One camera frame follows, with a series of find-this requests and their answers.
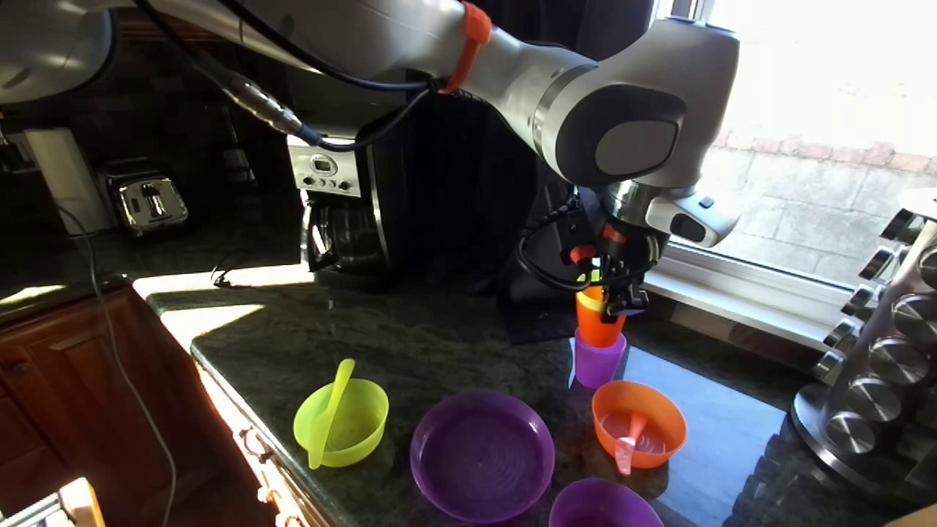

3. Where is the purple plastic cup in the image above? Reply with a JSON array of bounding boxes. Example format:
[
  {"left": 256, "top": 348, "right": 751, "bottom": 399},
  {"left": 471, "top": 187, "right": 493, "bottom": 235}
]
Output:
[{"left": 572, "top": 330, "right": 631, "bottom": 393}]

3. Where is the green plastic bowl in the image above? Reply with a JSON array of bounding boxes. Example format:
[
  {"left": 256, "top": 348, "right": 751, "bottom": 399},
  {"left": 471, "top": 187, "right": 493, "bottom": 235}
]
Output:
[{"left": 289, "top": 374, "right": 392, "bottom": 471}]

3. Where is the window with white frame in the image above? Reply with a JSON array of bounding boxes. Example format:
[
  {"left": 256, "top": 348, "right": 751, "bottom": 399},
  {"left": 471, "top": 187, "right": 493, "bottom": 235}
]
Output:
[{"left": 625, "top": 0, "right": 937, "bottom": 351}]

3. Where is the white paper towel roll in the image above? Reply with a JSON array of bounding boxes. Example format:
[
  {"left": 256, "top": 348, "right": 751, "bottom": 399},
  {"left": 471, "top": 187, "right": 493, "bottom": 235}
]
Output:
[{"left": 22, "top": 125, "right": 117, "bottom": 236}]

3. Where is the thin grey power cord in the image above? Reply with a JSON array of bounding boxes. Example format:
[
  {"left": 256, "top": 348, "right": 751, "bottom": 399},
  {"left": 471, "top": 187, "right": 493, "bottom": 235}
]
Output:
[{"left": 55, "top": 206, "right": 181, "bottom": 527}]

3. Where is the green plastic spoon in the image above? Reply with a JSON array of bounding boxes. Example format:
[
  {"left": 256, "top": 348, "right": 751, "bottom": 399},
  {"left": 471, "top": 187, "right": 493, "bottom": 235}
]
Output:
[{"left": 309, "top": 357, "right": 358, "bottom": 474}]

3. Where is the purple plastic bowl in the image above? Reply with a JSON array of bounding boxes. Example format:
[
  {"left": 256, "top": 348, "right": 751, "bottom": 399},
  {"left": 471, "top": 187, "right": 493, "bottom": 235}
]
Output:
[{"left": 544, "top": 474, "right": 667, "bottom": 527}]

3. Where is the metal spice jar rack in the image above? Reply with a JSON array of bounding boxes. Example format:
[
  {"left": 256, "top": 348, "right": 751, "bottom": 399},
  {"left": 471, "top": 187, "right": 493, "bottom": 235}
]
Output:
[{"left": 787, "top": 206, "right": 937, "bottom": 506}]

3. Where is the purple plastic plate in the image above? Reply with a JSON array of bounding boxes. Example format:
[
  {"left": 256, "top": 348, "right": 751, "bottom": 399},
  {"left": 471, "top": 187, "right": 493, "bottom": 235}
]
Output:
[{"left": 407, "top": 389, "right": 559, "bottom": 527}]

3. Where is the orange plastic bowl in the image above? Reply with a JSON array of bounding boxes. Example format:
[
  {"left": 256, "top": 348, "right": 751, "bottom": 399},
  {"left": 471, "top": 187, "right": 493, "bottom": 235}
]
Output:
[{"left": 588, "top": 378, "right": 688, "bottom": 474}]

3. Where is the orange plastic spoon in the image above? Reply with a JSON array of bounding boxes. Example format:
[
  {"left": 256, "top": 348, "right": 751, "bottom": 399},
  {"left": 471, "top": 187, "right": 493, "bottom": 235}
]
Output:
[{"left": 613, "top": 414, "right": 654, "bottom": 479}]

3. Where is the wooden kitchen cabinet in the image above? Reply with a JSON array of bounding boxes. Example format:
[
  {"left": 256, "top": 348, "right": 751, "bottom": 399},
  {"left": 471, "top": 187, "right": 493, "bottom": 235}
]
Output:
[{"left": 0, "top": 282, "right": 281, "bottom": 527}]

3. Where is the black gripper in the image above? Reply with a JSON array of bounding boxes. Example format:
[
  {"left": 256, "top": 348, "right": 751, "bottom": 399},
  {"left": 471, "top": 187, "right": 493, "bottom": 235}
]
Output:
[{"left": 562, "top": 187, "right": 675, "bottom": 321}]

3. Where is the orange plastic cup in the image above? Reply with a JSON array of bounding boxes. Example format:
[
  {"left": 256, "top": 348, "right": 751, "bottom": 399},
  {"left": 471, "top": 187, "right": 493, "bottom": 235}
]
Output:
[{"left": 574, "top": 286, "right": 631, "bottom": 351}]

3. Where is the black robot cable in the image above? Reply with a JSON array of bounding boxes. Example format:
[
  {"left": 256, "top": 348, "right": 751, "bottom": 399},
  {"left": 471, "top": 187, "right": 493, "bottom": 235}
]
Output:
[{"left": 131, "top": 0, "right": 445, "bottom": 155}]

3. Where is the silver toaster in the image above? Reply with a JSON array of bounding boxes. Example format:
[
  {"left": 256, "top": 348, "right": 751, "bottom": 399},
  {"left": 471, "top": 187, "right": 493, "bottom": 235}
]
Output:
[{"left": 99, "top": 169, "right": 190, "bottom": 241}]

